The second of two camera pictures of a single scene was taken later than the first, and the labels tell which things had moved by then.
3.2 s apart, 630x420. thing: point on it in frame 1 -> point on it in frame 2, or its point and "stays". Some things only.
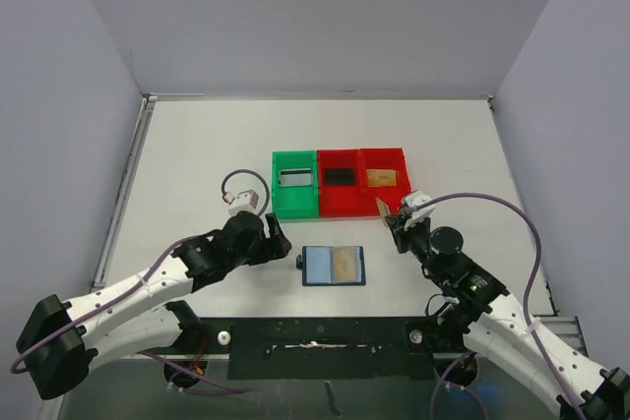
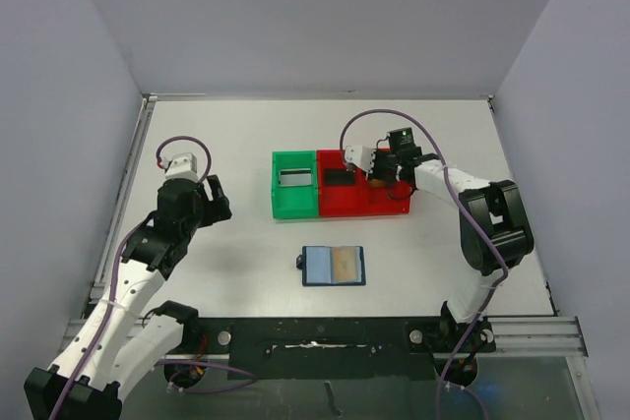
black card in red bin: [340, 176] stays
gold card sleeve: [345, 264] stays
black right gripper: [401, 229] -> [376, 164]
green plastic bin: [294, 202] stays
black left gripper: [273, 247] -> [216, 209]
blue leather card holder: [332, 265] stays
